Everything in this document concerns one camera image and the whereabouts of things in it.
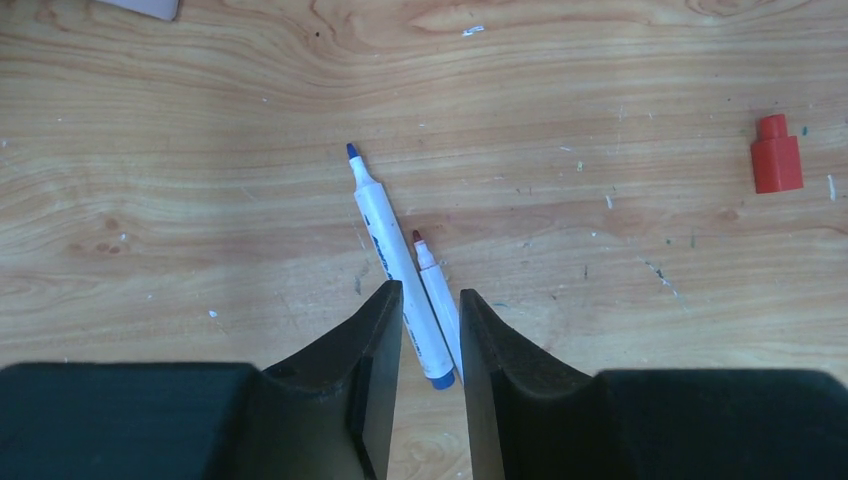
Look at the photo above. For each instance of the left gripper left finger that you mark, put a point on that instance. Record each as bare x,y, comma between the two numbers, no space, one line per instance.
325,412

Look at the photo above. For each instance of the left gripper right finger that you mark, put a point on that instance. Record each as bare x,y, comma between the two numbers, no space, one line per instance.
532,416

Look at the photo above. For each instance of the clothes rack metal white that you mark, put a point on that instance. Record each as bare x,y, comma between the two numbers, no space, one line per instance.
165,10

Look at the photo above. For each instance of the white marker blue tip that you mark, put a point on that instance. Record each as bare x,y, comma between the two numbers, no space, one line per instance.
395,258

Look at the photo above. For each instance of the red pen cap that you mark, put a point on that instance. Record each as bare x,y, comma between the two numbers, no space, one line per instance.
775,155

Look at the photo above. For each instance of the white marker red tip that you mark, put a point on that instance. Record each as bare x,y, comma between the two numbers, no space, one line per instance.
441,299

